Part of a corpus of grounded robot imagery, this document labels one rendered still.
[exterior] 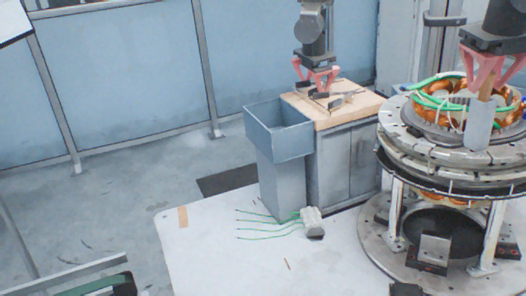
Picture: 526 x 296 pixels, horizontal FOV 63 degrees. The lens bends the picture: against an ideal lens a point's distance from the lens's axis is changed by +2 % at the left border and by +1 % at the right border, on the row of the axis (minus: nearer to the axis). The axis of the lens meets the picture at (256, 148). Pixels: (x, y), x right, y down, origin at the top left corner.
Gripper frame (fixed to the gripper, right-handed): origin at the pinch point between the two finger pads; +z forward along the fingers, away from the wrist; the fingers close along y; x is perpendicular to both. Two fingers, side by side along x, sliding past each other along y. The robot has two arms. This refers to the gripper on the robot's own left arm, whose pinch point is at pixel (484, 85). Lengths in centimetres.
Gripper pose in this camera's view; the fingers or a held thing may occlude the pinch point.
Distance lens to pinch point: 78.0
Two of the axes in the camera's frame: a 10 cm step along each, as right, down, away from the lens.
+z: 0.3, 8.2, 5.7
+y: 9.8, -1.5, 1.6
